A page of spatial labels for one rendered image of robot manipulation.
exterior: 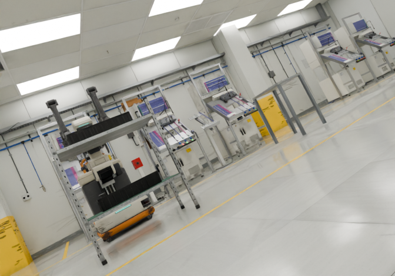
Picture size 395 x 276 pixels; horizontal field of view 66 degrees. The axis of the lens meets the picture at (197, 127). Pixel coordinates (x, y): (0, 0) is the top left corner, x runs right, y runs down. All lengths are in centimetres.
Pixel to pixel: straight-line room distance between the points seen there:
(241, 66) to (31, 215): 569
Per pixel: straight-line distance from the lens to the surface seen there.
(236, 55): 807
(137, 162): 499
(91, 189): 386
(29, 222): 676
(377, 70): 945
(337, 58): 825
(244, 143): 600
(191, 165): 544
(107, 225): 353
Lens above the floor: 46
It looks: 4 degrees up
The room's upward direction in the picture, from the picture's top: 26 degrees counter-clockwise
